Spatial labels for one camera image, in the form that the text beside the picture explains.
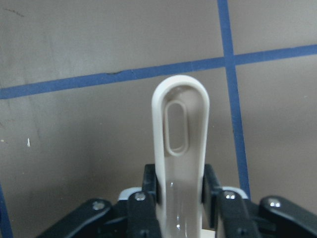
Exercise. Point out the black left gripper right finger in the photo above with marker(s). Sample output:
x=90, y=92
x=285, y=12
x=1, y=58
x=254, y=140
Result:
x=231, y=214

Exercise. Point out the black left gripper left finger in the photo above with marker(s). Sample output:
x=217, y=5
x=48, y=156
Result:
x=131, y=217

